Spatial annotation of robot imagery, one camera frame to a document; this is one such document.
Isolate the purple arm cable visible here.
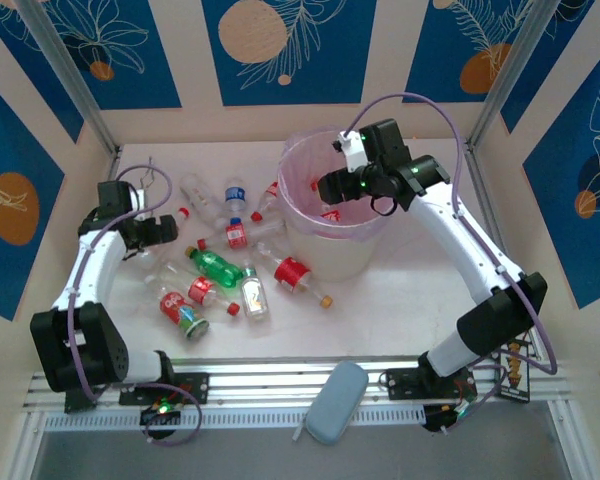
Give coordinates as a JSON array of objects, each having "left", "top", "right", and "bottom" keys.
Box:
[
  {"left": 344, "top": 92, "right": 559, "bottom": 426},
  {"left": 64, "top": 163, "right": 204, "bottom": 447}
]

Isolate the black yellow printed card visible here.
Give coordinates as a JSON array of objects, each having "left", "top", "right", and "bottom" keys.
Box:
[{"left": 498, "top": 337, "right": 532, "bottom": 402}]

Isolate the white slotted cable duct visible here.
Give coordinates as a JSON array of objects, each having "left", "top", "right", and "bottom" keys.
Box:
[{"left": 43, "top": 407, "right": 427, "bottom": 432}]

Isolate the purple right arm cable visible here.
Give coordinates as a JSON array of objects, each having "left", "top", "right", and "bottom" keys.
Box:
[{"left": 344, "top": 92, "right": 559, "bottom": 426}]

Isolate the black metal bracket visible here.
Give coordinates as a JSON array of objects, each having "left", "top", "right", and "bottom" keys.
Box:
[{"left": 63, "top": 384, "right": 97, "bottom": 415}]

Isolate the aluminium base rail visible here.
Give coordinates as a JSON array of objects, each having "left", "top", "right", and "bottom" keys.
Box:
[{"left": 24, "top": 355, "right": 571, "bottom": 417}]

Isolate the black right gripper cable loop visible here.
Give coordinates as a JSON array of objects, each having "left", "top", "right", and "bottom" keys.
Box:
[{"left": 368, "top": 192, "right": 399, "bottom": 218}]

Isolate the aluminium frame post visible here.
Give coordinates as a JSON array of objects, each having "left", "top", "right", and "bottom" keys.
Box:
[
  {"left": 15, "top": 0, "right": 122, "bottom": 157},
  {"left": 465, "top": 0, "right": 584, "bottom": 149}
]

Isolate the blue grey zipper case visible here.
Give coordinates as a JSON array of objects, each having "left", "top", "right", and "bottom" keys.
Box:
[{"left": 292, "top": 360, "right": 370, "bottom": 446}]

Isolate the bottle red green label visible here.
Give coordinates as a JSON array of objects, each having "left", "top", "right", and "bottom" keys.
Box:
[{"left": 144, "top": 276, "right": 211, "bottom": 342}]

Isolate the large clear bottle white label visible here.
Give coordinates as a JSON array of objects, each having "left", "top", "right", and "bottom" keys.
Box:
[{"left": 178, "top": 172, "right": 229, "bottom": 229}]

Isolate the green Sprite bottle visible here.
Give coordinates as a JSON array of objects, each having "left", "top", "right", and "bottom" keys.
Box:
[{"left": 183, "top": 245, "right": 247, "bottom": 290}]

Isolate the small bottle green cap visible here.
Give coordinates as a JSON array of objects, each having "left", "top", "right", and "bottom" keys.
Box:
[{"left": 239, "top": 267, "right": 272, "bottom": 323}]

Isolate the white bin with plastic liner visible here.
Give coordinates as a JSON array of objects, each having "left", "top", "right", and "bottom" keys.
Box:
[{"left": 278, "top": 128, "right": 389, "bottom": 237}]

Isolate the clear bottle red cap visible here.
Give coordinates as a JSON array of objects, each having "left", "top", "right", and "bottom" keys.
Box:
[{"left": 124, "top": 205, "right": 191, "bottom": 269}]

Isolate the large Coke bottle orange cap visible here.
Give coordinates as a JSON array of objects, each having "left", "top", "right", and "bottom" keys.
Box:
[{"left": 252, "top": 241, "right": 335, "bottom": 309}]

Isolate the left controller board green light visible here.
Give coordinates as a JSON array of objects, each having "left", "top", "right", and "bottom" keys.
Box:
[{"left": 138, "top": 398, "right": 182, "bottom": 427}]

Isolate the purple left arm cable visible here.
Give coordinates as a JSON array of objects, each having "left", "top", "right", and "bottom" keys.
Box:
[{"left": 64, "top": 163, "right": 204, "bottom": 447}]

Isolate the clear bottle red white label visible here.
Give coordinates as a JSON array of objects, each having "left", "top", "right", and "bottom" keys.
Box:
[{"left": 309, "top": 180, "right": 345, "bottom": 225}]

